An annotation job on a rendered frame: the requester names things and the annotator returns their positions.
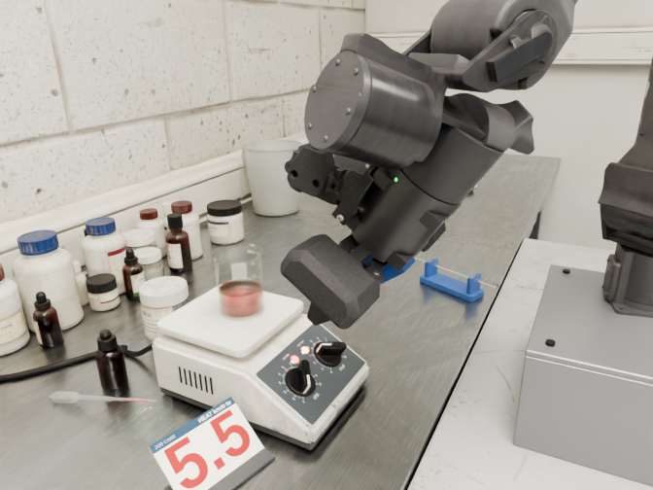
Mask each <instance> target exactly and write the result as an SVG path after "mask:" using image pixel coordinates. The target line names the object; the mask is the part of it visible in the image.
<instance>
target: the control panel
mask: <svg viewBox="0 0 653 490"><path fill-rule="evenodd" d="M321 341H339V340H338V339H337V338H336V337H335V336H333V335H332V334H331V333H330V332H329V331H327V330H326V329H325V328H324V327H323V326H321V325H318V326H315V325H313V324H312V325H311V326H310V327H309V328H308V329H307V330H305V331H304V332H303V333H302V334H301V335H300V336H298V337H297V338H296V339H295V340H294V341H293V342H292V343H290V344H289V345H288V346H287V347H286V348H285V349H284V350H282V351H281V352H280V353H279V354H278V355H277V356H276V357H274V358H273V359H272V360H271V361H270V362H269V363H268V364H266V365H265V366H264V367H263V368H262V369H261V370H259V371H258V372H257V373H256V376H257V377H258V378H259V379H260V380H261V381H262V382H263V383H265V384H266V385H267V386H268V387H269V388H270V389H271V390H272V391H274V392H275V393H276V394H277V395H278V396H279V397H280V398H281V399H283V400H284V401H285V402H286V403H287V404H288V405H289V406H290V407H292V408H293V409H294V410H295V411H296V412H297V413H298V414H299V415H301V416H302V417H303V418H304V419H305V420H306V421H307V422H308V423H310V424H311V425H314V424H315V422H316V421H317V420H318V419H319V418H320V417H321V415H322V414H323V413H324V412H325V411H326V409H327V408H328V407H329V406H330V405H331V403H332V402H333V401H334V400H335V399H336V397H337V396H338V395H339V394H340V393H341V392H342V390H343V389H344V388H345V387H346V386H347V384H348V383H349V382H350V381H351V380H352V379H353V377H354V376H355V375H356V374H357V373H358V371H359V370H360V369H361V368H362V367H363V365H364V363H365V361H363V360H362V359H361V358H360V357H359V356H357V355H356V354H355V353H354V352H353V351H351V350H350V349H349V348H348V347H347V348H346V349H345V351H344V352H343V353H342V355H341V356H342V360H341V362H340V364H339V365H338V366H336V367H328V366H325V365H323V364H322V363H321V362H319V360H318V359H317V358H316V356H315V354H314V348H315V346H316V344H317V343H319V342H321ZM302 347H307V348H308V350H309V352H308V353H304V352H303V351H302V349H301V348H302ZM293 356H296V357H297V358H298V363H295V362H293V361H292V357H293ZM303 359H305V360H307V361H308V362H309V364H310V369H311V374H312V376H313V377H314V379H315V381H316V389H315V391H314V392H313V393H312V394H311V395H310V396H306V397H302V396H299V395H297V394H295V393H293V392H292V391H291V390H290V389H289V387H288V386H287V384H286V379H285V378H286V374H287V372H288V371H289V370H290V369H291V368H297V367H298V365H299V363H300V362H301V360H303Z"/></svg>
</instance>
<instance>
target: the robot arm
mask: <svg viewBox="0 0 653 490"><path fill-rule="evenodd" d="M577 2H578V0H449V1H448V2H446V3H445V4H444V5H443V6H442V7H441V8H440V10H439V11H438V13H437V14H436V16H435V17H434V19H433V21H432V23H431V26H430V30H429V31H428V32H427V33H426V34H424V35H423V36H422V37H421V38H420V39H419V40H417V41H416V42H415V43H414V44H413V45H412V46H410V47H409V48H408V49H407V50H406V51H404V52H403V53H400V52H397V51H395V50H393V49H391V48H389V47H388V46H387V45H386V44H385V43H384V42H383V41H381V40H379V39H377V38H375V37H373V36H371V35H369V34H366V33H348V34H346V35H345V36H344V39H343V42H342V46H341V49H340V53H338V54H337V55H336V56H335V57H334V58H332V59H331V60H330V61H329V62H328V64H327V65H326V66H325V68H324V69H323V71H322V73H321V74H320V76H319V78H318V80H317V82H316V83H315V84H314V85H312V86H311V87H310V90H309V93H308V97H307V101H306V106H305V114H304V129H305V133H306V137H307V139H308V141H309V143H308V144H305V145H301V146H299V147H298V150H295V151H293V154H292V158H291V160H289V161H287V162H286V163H285V170H286V172H287V173H288V176H287V180H288V182H289V184H290V187H291V188H292V189H293V190H295V191H297V192H299V193H302V192H304V193H307V194H309V195H311V196H315V197H317V198H319V199H321V200H323V201H325V202H328V203H330V204H333V205H338V206H337V207H336V209H335V210H334V211H333V212H332V214H331V215H332V216H333V217H334V218H335V219H336V220H337V221H338V222H339V223H340V224H341V225H343V226H345V225H346V226H347V227H348V228H349V229H351V230H352V234H350V235H349V236H347V237H346V238H344V239H343V240H341V241H340V242H339V244H336V243H335V242H334V241H333V240H332V239H331V238H330V237H329V236H328V235H326V234H319V235H315V236H312V237H310V238H308V239H307V240H305V241H304V242H302V243H300V244H299V245H297V246H295V247H294V248H292V249H290V250H289V252H288V253H287V255H286V256H285V258H284V259H283V261H282V263H281V268H280V271H281V273H282V275H283V276H284V277H285V278H287V279H288V280H289V281H290V282H291V283H292V284H293V285H294V286H295V287H296V288H297V289H298V290H299V291H300V292H301V293H302V294H304V295H305V296H306V297H307V298H308V299H309V300H310V301H311V303H310V306H309V310H308V313H307V319H308V320H309V321H310V322H311V323H312V324H313V325H315V326H318V325H320V324H322V323H325V322H328V321H331V322H332V323H333V324H334V325H335V326H336V327H338V328H339V329H342V330H346V329H349V328H350V327H351V326H352V325H353V324H354V323H355V322H356V321H357V320H358V319H359V317H360V316H361V315H362V314H363V313H364V312H365V311H366V310H367V309H368V308H369V307H370V306H371V305H372V304H373V303H374V302H375V301H376V300H377V299H378V298H379V297H380V296H379V294H380V285H382V284H383V283H385V282H388V281H390V280H392V279H394V278H396V277H397V276H398V275H400V274H402V273H404V272H405V271H406V270H407V269H408V268H409V267H410V266H411V265H412V264H413V263H414V262H415V257H416V256H417V255H418V254H419V253H420V252H421V251H423V252H425V251H426V250H428V249H429V248H430V247H431V246H432V245H433V244H434V243H435V242H436V241H437V240H438V239H439V237H440V236H441V235H442V234H443V233H444V232H445V230H446V227H445V221H446V220H448V219H449V218H450V217H451V216H452V215H453V214H454V213H455V212H456V210H457V209H458V208H459V207H460V206H461V203H462V201H463V200H464V199H465V198H466V197H467V195H468V194H469V193H470V192H471V191H472V190H473V188H474V187H475V186H476V185H477V184H478V183H479V182H480V180H481V179H482V178H483V177H484V176H485V175H486V173H487V172H488V171H489V170H490V169H491V168H492V167H493V165H494V164H495V163H496V162H497V161H498V160H499V158H500V157H501V156H502V155H503V154H504V153H505V151H506V150H507V149H511V150H514V151H516V152H518V153H522V154H525V155H529V154H531V153H532V152H533V151H534V141H533V115H532V114H531V113H530V112H529V111H528V110H527V109H526V108H525V107H524V106H523V105H522V103H521V102H520V101H519V100H514V101H511V102H508V103H503V104H494V103H491V102H489V101H487V100H484V99H482V98H480V97H478V96H475V95H473V94H470V93H457V94H454V95H451V96H447V95H445V93H446V90H447V88H449V89H458V90H467V91H476V92H484V93H488V92H491V91H493V90H495V89H505V90H521V89H523V90H526V89H528V88H531V87H533V86H534V85H535V84H536V83H537V82H538V81H539V80H541V79H542V77H543V76H544V75H545V73H546V72H547V71H548V69H549V68H550V66H551V64H552V63H553V61H554V60H555V58H556V57H557V55H558V54H559V52H560V51H561V49H562V48H563V46H564V45H565V43H566V41H567V39H568V38H569V36H570V35H571V33H572V31H573V22H574V8H575V5H576V3H577ZM598 204H599V205H600V210H601V211H600V213H601V233H602V239H604V240H610V241H612V242H616V243H617V244H616V250H615V254H610V255H609V256H608V259H607V260H606V261H607V265H606V270H605V275H604V280H603V285H602V286H601V287H602V289H603V291H604V294H605V296H606V298H607V299H608V300H609V301H610V304H611V306H612V308H613V310H614V312H615V313H617V314H620V315H629V316H638V317H648V318H653V56H652V59H651V66H650V71H649V76H648V81H647V86H646V91H645V95H644V100H643V105H642V110H641V115H640V119H639V124H638V129H637V134H636V141H635V143H634V145H633V146H632V147H631V148H630V149H629V150H628V151H627V152H626V153H625V154H624V155H623V156H622V158H621V159H620V160H619V161H618V162H611V163H610V164H609V165H608V166H607V167H606V169H605V170H604V177H603V187H602V190H601V195H600V198H599V200H598ZM352 250H353V251H352Z"/></svg>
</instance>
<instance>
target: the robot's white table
mask: <svg viewBox="0 0 653 490"><path fill-rule="evenodd" d="M610 254H615V251H614V250H607V249H600V248H593V247H586V246H578V245H571V244H565V243H557V242H550V241H543V240H536V239H528V238H525V239H524V241H523V243H522V245H521V247H520V249H519V252H518V254H517V256H516V258H515V260H514V262H513V264H512V266H511V268H510V270H509V272H508V274H507V276H506V279H505V281H504V283H503V285H502V287H501V289H500V291H499V294H498V297H497V299H496V301H495V303H494V305H493V308H492V310H491V312H490V314H489V316H488V318H487V320H486V323H485V325H484V327H483V329H482V331H481V333H480V334H479V337H478V339H477V341H476V343H475V345H474V347H473V350H472V352H471V354H470V356H469V358H468V360H467V362H466V365H465V367H464V370H463V372H462V374H461V376H460V379H459V381H458V383H457V385H456V387H455V389H454V391H453V394H452V396H451V398H450V400H449V401H448V403H447V406H446V408H445V410H444V412H443V414H442V416H441V418H440V421H439V423H438V425H437V427H436V429H435V431H434V433H433V436H432V438H431V440H430V443H429V445H428V447H427V450H426V452H425V454H424V456H423V458H422V460H421V462H420V465H419V467H418V469H417V470H416V472H415V474H414V477H413V479H412V481H411V483H410V485H409V487H408V489H407V490H653V486H650V485H646V484H643V483H640V482H636V481H633V480H629V479H627V478H624V477H620V476H617V475H614V474H610V473H607V472H601V471H598V470H595V469H591V468H588V467H585V466H581V465H578V464H574V463H572V462H569V461H565V460H562V459H559V458H555V457H552V456H549V455H545V454H542V453H539V452H535V451H532V450H529V449H526V448H523V447H520V446H516V445H514V444H513V440H514V433H515V426H516V419H517V411H518V404H519V397H520V390H521V382H522V375H523V368H524V361H525V355H526V349H527V345H528V342H529V338H530V335H531V332H532V328H533V322H534V319H535V316H536V312H537V309H538V306H539V303H540V300H541V296H542V293H543V289H544V286H545V283H546V279H547V276H548V272H549V269H550V266H551V264H554V265H561V266H567V267H573V268H580V269H586V270H593V271H598V272H605V270H606V265H607V261H606V260H607V259H608V256H609V255H610Z"/></svg>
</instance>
